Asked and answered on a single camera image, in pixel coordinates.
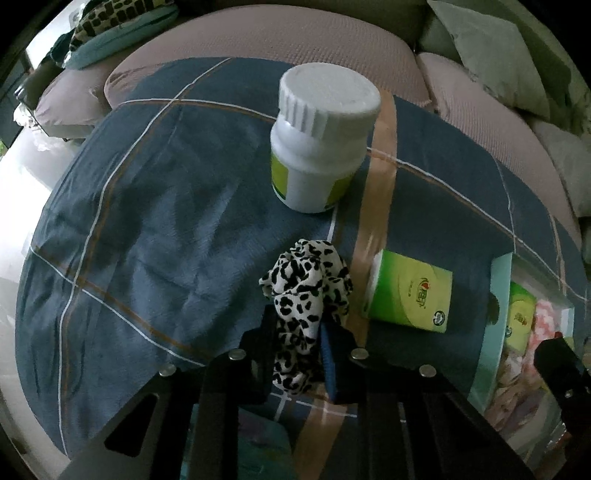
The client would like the pink patterned cloth bundle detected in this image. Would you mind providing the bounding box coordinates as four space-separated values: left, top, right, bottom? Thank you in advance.
484 347 548 439

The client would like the leopard print scrunchie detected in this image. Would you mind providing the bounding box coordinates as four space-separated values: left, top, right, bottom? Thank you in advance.
259 239 353 395

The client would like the pink white fuzzy sock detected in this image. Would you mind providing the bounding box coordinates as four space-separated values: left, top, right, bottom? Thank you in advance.
530 299 562 344

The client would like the green tissue pack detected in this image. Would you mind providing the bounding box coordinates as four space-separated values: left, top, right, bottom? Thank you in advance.
505 282 537 355

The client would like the teal rimmed white tray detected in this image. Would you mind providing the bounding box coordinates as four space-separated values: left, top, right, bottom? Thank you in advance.
468 253 575 469

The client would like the teal plastic toy case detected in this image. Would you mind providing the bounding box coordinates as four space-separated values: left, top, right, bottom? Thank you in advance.
179 404 297 479

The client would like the green tissue box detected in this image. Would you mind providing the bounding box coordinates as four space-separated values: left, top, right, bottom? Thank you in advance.
363 249 453 333

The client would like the blue plaid table cloth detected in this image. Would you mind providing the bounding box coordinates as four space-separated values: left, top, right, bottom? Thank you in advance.
16 58 588 479

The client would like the grey white throw pillow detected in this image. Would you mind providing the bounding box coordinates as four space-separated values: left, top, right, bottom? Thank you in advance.
529 119 591 217

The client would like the white pill bottle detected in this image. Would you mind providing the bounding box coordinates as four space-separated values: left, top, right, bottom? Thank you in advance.
270 63 381 214

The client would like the grey green sofa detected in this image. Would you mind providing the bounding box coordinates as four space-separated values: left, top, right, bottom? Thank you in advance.
15 5 590 247

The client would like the leopard print cushion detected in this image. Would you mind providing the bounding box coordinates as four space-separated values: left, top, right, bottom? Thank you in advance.
69 0 176 51

